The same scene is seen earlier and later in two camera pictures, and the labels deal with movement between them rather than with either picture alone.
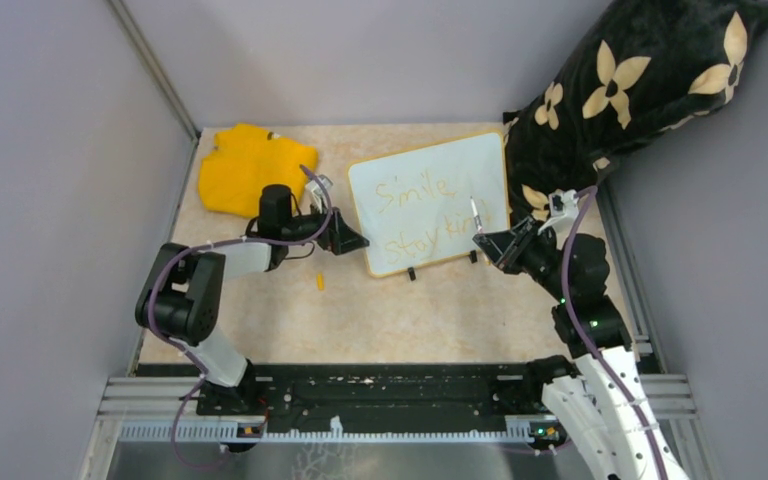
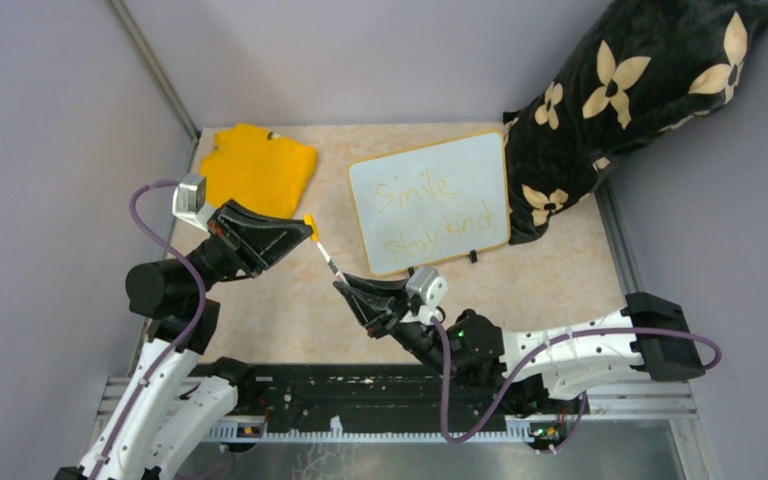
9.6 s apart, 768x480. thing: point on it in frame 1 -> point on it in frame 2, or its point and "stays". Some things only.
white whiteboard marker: x=475 y=213 -> x=330 y=262
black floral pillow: x=634 y=69 stays
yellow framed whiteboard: x=414 y=206 stays
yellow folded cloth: x=244 y=161 stays
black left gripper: x=339 y=237 -> x=255 y=240
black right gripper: x=506 y=247 -> x=367 y=308
